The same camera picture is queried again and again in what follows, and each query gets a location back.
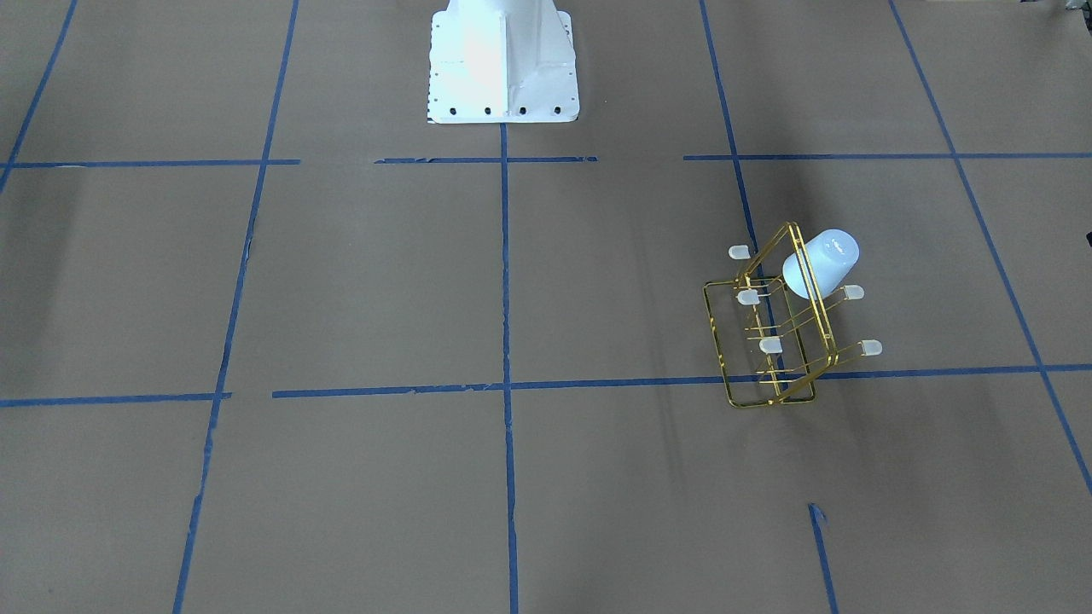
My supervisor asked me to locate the light blue cup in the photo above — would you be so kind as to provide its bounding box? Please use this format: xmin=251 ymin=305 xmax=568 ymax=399
xmin=781 ymin=229 xmax=860 ymax=298

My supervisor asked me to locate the gold wire cup holder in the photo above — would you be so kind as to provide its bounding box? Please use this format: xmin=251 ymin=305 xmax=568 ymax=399
xmin=702 ymin=222 xmax=885 ymax=409

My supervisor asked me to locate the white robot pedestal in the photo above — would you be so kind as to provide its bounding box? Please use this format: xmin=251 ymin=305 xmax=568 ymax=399
xmin=427 ymin=1 xmax=581 ymax=125

